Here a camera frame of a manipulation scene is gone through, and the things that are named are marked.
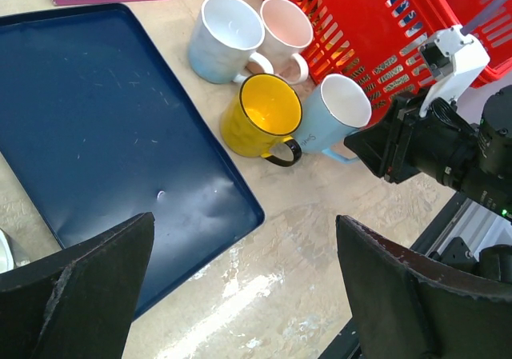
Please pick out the red plastic basket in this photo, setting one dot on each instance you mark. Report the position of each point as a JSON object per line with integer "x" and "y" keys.
{"x": 375, "y": 42}

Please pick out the small light blue mug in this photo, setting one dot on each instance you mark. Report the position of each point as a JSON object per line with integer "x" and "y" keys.
{"x": 337, "y": 108}

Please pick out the dark grey mug tray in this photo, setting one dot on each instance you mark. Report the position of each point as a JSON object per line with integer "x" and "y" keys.
{"x": 13, "y": 255}

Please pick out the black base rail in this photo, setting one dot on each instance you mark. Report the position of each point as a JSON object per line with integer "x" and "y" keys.
{"x": 460, "y": 231}

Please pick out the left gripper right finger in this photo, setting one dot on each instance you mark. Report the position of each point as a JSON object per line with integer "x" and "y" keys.
{"x": 407, "y": 305}

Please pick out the pink mug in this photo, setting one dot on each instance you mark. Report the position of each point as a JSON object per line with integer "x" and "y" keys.
{"x": 288, "y": 32}

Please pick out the dark blue tray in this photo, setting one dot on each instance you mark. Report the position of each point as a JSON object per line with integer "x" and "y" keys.
{"x": 97, "y": 128}

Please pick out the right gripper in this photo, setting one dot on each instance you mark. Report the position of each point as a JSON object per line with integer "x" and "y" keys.
{"x": 388, "y": 148}

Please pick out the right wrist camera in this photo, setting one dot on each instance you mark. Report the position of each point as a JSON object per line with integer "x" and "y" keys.
{"x": 455, "y": 60}

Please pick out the yellow mug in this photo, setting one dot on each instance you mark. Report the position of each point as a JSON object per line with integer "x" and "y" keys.
{"x": 261, "y": 119}

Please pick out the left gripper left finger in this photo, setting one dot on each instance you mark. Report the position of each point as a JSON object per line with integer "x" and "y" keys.
{"x": 80, "y": 301}

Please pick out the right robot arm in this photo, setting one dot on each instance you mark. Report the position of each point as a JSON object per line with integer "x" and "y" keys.
{"x": 471, "y": 159}

